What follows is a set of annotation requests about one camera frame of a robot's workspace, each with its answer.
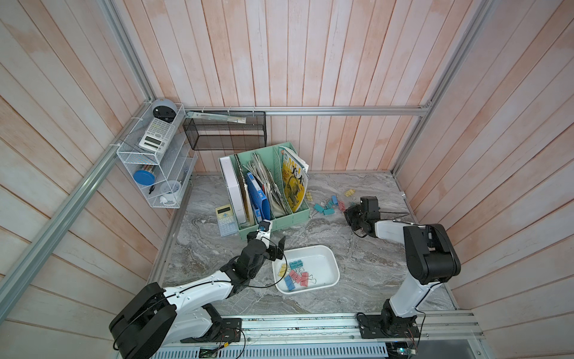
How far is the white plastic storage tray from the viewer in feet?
2.74

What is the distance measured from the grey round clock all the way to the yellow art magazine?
456mm

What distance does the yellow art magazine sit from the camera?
2.99ft

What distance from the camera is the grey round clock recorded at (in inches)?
32.0
